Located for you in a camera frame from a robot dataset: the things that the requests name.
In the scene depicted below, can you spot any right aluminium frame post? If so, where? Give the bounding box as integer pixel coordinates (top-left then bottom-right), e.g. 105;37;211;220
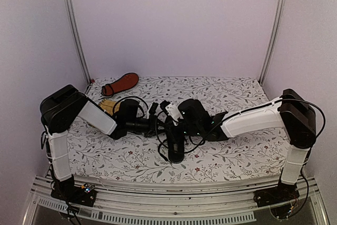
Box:
259;0;286;86

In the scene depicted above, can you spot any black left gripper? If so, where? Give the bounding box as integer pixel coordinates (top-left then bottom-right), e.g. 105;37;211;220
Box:
127;115;168;138

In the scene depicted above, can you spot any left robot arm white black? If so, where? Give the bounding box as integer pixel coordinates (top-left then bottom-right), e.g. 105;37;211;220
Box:
39;85;158;201

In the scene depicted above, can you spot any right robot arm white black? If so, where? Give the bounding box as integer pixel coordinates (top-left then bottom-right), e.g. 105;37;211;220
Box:
164;89;317;202

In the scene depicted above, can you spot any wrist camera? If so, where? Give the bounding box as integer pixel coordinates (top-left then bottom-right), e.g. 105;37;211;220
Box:
160;101;183;126
148;102;158;115

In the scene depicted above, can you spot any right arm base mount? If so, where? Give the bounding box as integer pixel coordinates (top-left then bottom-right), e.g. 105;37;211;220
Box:
253;183;300;207

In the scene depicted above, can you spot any black shoe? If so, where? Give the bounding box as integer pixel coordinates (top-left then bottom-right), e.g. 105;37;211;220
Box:
165;123;184;164

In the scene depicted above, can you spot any woven bamboo tray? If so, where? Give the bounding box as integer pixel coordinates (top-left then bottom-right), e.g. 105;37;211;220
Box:
98;99;120;115

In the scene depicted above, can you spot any front aluminium rail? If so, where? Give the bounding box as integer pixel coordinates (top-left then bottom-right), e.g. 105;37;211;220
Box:
22;177;330;225

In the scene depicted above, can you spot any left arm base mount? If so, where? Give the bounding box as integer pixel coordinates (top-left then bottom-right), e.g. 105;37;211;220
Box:
51;182;97;207

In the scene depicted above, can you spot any left aluminium frame post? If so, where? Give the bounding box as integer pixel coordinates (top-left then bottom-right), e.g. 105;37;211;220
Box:
64;0;91;84

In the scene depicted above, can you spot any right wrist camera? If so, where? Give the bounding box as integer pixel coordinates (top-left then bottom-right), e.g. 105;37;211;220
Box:
160;101;183;126

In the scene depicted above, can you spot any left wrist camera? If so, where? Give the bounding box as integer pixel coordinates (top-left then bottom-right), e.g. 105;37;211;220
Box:
148;102;158;115

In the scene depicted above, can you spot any aluminium frame post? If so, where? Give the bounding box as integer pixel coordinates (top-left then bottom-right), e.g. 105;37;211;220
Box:
259;0;286;86
64;0;91;84

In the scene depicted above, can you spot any black shoelace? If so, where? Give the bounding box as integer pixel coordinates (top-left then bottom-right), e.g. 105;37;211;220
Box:
155;118;170;163

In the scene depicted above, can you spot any red-soled shoe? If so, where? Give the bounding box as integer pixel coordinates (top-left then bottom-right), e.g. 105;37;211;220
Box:
101;73;139;97

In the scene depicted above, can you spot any floral tablecloth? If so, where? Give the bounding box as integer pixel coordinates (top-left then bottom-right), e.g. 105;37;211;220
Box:
67;77;289;184

